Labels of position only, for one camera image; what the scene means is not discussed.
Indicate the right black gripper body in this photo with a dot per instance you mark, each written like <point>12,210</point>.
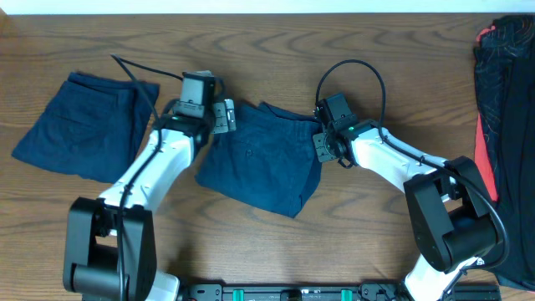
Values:
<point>323,148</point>

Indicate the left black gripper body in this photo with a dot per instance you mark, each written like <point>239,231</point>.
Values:
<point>224,119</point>

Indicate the dark blue shorts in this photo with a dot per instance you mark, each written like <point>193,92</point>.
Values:
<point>268,162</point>
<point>93,127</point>

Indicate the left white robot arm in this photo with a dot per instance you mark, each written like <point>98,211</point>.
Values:
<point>110,244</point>

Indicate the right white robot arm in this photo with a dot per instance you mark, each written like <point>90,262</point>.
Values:
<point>452,218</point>

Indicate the folded dark blue shorts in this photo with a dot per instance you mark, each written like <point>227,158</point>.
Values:
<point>93,127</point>

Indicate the red garment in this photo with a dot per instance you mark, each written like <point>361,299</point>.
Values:
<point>489,94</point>

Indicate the black patterned garment pile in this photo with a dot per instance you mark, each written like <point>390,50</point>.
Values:
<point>515,45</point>

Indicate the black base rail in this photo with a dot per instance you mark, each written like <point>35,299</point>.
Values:
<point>220,291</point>

